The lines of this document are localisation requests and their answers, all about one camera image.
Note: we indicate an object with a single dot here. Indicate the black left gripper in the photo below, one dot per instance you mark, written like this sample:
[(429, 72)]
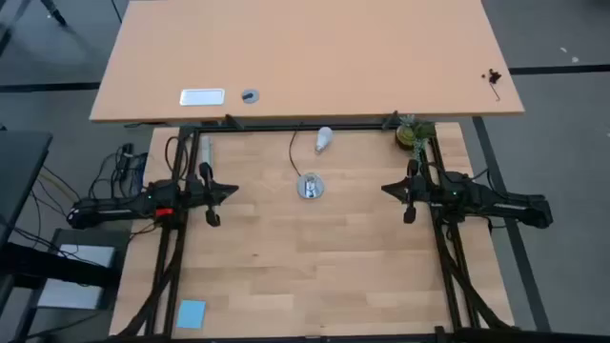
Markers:
[(202, 193)]

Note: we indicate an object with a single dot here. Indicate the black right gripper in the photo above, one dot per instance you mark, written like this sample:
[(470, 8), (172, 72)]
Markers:
[(426, 193)]

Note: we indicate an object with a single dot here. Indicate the chrome lamp socket base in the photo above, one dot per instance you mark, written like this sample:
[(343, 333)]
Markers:
[(310, 187)]

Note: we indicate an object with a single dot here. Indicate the white lightbulb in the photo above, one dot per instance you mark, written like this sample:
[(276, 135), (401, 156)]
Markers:
[(324, 138)]

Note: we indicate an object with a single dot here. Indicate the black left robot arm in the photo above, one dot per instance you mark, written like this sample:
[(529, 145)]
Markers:
[(157, 196)]

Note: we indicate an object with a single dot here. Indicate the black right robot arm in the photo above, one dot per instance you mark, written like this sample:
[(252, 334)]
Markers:
[(500, 202)]

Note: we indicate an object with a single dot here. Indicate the white power strip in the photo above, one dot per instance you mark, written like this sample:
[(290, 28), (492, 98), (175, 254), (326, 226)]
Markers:
[(206, 147)]

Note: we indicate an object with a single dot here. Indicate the small potted green plant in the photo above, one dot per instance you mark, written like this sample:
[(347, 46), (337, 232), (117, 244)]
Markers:
[(407, 135)]

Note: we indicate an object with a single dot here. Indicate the blue sticky note pad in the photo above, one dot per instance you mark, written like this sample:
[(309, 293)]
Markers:
[(191, 314)]

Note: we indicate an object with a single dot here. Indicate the large peach wooden desk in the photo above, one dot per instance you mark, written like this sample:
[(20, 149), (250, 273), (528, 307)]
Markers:
[(310, 52)]

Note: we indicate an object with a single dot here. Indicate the white storage box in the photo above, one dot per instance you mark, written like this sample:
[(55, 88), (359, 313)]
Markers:
[(81, 293)]

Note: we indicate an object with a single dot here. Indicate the black desk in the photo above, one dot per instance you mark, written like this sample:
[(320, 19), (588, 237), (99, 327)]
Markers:
[(19, 167)]

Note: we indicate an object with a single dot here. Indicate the black stand leg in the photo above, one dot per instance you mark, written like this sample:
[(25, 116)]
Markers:
[(54, 14)]

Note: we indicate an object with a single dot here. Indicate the black frame clamp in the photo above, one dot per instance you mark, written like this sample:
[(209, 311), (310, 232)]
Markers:
[(233, 121), (392, 120)]

